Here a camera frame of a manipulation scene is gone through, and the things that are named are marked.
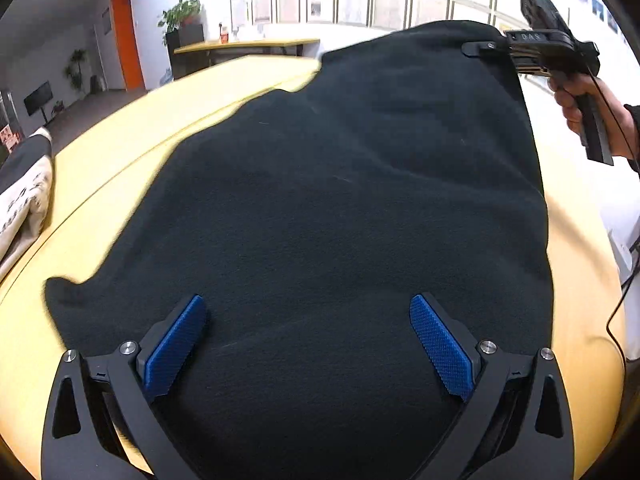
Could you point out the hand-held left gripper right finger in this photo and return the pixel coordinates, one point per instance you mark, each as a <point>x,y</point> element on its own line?
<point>442,347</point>

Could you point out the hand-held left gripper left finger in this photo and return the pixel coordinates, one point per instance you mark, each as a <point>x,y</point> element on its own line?
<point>172,347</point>

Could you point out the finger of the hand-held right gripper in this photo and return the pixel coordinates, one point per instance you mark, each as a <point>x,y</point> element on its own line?
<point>480,48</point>

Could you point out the black fleece zip jacket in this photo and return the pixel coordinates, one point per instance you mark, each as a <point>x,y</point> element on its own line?
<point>325,210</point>

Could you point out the person's right hand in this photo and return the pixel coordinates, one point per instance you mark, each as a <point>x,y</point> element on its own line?
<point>617,125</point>

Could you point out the folded grey garment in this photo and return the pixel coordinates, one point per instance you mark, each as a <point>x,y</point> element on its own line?
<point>20,255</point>

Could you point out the folded beige and black sweatshirt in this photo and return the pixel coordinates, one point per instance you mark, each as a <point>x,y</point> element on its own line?
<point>25,185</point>

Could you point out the long wooden side table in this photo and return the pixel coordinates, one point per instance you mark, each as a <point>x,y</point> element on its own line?
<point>245,46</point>

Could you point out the stack of red boxes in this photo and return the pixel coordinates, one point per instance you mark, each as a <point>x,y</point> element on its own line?
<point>7,137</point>

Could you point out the black flat screen on stand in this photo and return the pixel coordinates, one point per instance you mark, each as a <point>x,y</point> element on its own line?
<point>39,97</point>

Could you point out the black cabinet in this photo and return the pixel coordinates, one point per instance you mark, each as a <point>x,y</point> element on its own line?
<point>187,40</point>

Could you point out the tall potted plant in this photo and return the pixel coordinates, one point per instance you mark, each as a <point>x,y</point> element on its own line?
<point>76,67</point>

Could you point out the leafy potted plant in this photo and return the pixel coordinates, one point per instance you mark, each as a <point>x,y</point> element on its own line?
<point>180,15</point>

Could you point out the orange door panel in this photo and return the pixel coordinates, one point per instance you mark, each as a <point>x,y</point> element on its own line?
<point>126,35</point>

